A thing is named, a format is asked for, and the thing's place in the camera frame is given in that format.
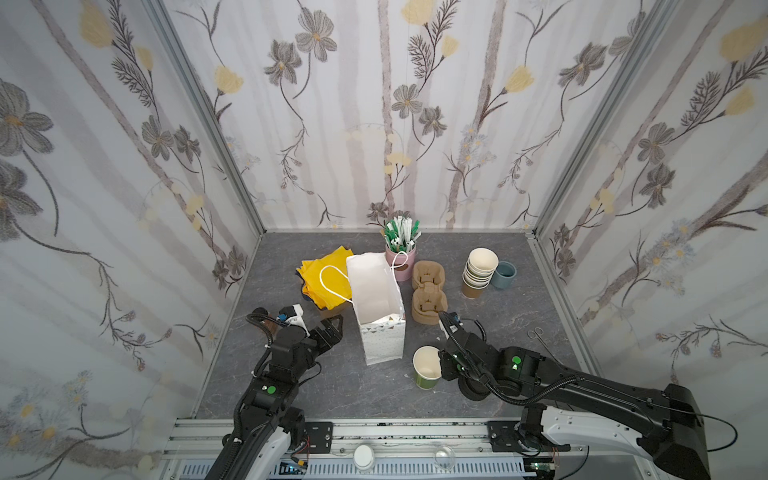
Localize stack of paper cups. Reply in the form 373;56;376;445
462;248;499;299

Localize green paper coffee cup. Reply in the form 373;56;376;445
412;346;442;390

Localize yellow paper napkin stack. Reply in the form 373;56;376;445
296;246;353;310

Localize pink cup with straws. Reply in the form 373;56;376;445
383;215;422;282

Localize teal ceramic cup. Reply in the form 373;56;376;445
490;261;517;290

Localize white paper takeout bag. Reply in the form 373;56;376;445
346;252;406;366

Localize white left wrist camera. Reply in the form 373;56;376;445
277;304;309;334

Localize clear glass cup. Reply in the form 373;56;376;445
433;444;456;472

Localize small metal scissors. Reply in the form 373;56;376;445
527;327;562;364

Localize white perforated cable tray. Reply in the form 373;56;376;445
179;458;535;480

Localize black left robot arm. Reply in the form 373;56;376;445
206;304;343;479

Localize brown pulp cup carrier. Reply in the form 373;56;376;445
412;260;446;290

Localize brown pulp carrier stack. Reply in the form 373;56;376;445
411;283;448;325

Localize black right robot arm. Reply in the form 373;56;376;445
438;311;713;479

